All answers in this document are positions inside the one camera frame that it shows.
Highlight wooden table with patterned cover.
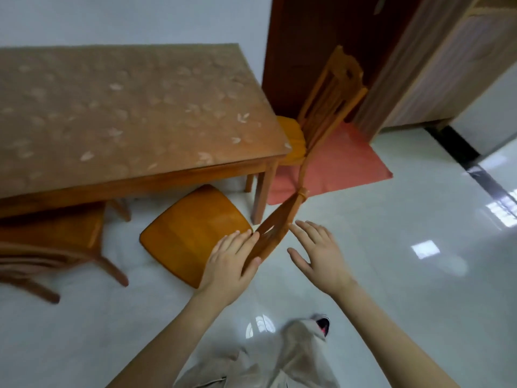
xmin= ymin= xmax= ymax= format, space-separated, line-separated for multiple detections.
xmin=0 ymin=43 xmax=292 ymax=227

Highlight beige trousers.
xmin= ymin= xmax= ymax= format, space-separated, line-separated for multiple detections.
xmin=173 ymin=317 xmax=340 ymax=388

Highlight person's right forearm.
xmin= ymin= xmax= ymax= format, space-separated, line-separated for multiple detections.
xmin=331 ymin=281 xmax=461 ymax=388

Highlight dark red wooden door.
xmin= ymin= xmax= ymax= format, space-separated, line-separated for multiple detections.
xmin=261 ymin=0 xmax=425 ymax=122

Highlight red floor mat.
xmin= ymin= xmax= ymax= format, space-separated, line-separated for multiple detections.
xmin=266 ymin=121 xmax=393 ymax=206

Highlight person's left forearm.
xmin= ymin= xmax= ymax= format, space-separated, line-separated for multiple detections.
xmin=106 ymin=293 xmax=231 ymax=388

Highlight person's left hand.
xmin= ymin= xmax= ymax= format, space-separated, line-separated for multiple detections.
xmin=195 ymin=229 xmax=263 ymax=306

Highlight orange wooden chair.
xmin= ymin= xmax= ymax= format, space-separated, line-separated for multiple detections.
xmin=139 ymin=184 xmax=311 ymax=289
xmin=0 ymin=199 xmax=130 ymax=304
xmin=245 ymin=45 xmax=369 ymax=195

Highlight person's right hand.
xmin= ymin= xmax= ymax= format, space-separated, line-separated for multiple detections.
xmin=287 ymin=220 xmax=359 ymax=298

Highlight striped light wood cabinet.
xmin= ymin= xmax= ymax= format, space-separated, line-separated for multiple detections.
xmin=353 ymin=0 xmax=517 ymax=141

